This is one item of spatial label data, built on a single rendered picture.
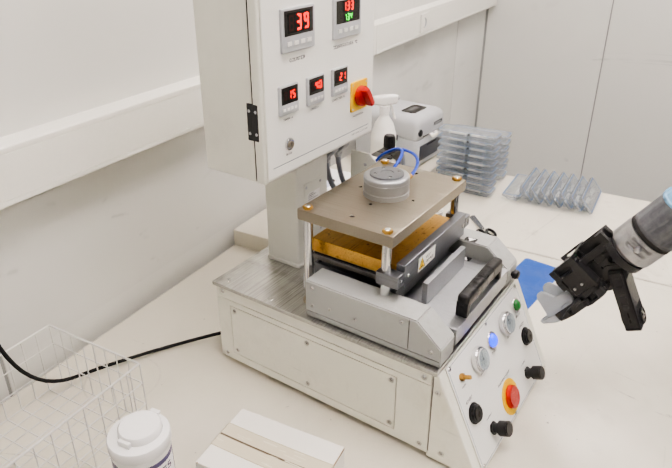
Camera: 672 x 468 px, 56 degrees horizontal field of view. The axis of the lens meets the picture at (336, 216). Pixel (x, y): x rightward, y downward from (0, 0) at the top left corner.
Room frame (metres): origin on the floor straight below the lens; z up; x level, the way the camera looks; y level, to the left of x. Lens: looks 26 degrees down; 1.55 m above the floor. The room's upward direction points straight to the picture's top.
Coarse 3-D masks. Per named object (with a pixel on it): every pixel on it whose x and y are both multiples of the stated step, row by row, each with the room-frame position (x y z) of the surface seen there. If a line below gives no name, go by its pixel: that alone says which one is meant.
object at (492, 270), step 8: (488, 264) 0.92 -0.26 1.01; (496, 264) 0.92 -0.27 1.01; (480, 272) 0.89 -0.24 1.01; (488, 272) 0.89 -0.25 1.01; (496, 272) 0.91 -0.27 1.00; (472, 280) 0.87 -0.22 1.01; (480, 280) 0.87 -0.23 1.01; (488, 280) 0.88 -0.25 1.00; (464, 288) 0.84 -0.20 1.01; (472, 288) 0.84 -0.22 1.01; (480, 288) 0.85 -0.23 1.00; (464, 296) 0.82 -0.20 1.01; (472, 296) 0.83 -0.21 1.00; (456, 304) 0.82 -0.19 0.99; (464, 304) 0.82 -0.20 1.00; (456, 312) 0.82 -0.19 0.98; (464, 312) 0.82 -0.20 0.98
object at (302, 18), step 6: (294, 12) 0.98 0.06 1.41; (300, 12) 0.99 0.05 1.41; (306, 12) 1.01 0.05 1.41; (288, 18) 0.97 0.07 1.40; (294, 18) 0.98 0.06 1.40; (300, 18) 0.99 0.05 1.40; (306, 18) 1.01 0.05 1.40; (288, 24) 0.97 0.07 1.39; (294, 24) 0.98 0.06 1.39; (300, 24) 0.99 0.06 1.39; (306, 24) 1.01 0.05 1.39; (288, 30) 0.97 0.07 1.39; (294, 30) 0.98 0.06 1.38; (300, 30) 0.99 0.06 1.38
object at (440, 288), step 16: (448, 256) 1.01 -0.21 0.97; (464, 256) 0.97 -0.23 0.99; (432, 272) 0.96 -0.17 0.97; (448, 272) 0.92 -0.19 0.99; (464, 272) 0.96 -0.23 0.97; (416, 288) 0.90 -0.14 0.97; (432, 288) 0.87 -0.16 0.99; (448, 288) 0.90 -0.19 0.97; (496, 288) 0.92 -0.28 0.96; (432, 304) 0.85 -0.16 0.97; (448, 304) 0.85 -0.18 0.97; (480, 304) 0.86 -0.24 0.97; (448, 320) 0.81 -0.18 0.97; (464, 320) 0.81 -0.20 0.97
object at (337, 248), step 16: (432, 224) 1.00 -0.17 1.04; (320, 240) 0.94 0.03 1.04; (336, 240) 0.94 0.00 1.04; (352, 240) 0.94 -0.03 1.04; (416, 240) 0.94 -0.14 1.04; (320, 256) 0.94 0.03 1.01; (336, 256) 0.92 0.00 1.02; (352, 256) 0.90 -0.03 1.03; (368, 256) 0.88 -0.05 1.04; (400, 256) 0.88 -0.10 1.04; (368, 272) 0.88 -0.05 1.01
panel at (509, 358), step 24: (480, 336) 0.85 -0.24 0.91; (504, 336) 0.90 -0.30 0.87; (456, 360) 0.78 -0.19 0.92; (504, 360) 0.87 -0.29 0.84; (528, 360) 0.93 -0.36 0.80; (456, 384) 0.75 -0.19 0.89; (480, 384) 0.79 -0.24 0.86; (504, 384) 0.84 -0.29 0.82; (528, 384) 0.89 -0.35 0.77; (504, 408) 0.81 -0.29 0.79; (480, 432) 0.74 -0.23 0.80; (480, 456) 0.72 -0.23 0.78
